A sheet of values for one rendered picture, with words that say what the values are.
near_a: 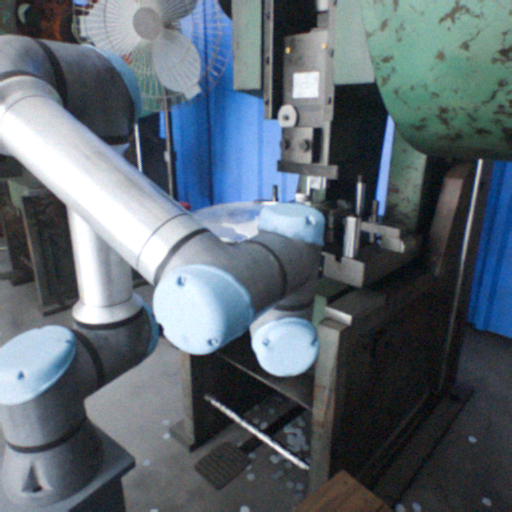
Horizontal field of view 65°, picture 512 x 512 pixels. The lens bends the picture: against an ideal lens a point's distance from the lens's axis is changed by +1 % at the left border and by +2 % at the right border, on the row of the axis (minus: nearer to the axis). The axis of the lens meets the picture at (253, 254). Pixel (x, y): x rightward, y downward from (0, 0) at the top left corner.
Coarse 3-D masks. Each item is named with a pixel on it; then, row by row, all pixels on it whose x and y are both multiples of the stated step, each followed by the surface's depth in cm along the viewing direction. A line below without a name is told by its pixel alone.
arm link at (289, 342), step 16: (272, 320) 46; (288, 320) 45; (304, 320) 46; (256, 336) 47; (272, 336) 44; (288, 336) 44; (304, 336) 45; (272, 352) 45; (288, 352) 45; (304, 352) 46; (272, 368) 46; (288, 368) 46; (304, 368) 46
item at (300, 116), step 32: (320, 32) 87; (288, 64) 94; (320, 64) 89; (288, 96) 96; (320, 96) 90; (288, 128) 95; (320, 128) 92; (352, 128) 97; (288, 160) 97; (320, 160) 94; (352, 160) 100
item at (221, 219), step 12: (228, 204) 101; (240, 204) 102; (252, 204) 102; (264, 204) 101; (204, 216) 93; (216, 216) 92; (228, 216) 90; (240, 216) 90; (252, 216) 89; (216, 228) 84; (228, 228) 83; (228, 240) 76; (240, 240) 76
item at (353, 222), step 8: (352, 216) 86; (352, 224) 86; (360, 224) 87; (352, 232) 87; (360, 232) 88; (344, 240) 89; (352, 240) 87; (344, 248) 89; (352, 248) 88; (352, 256) 88
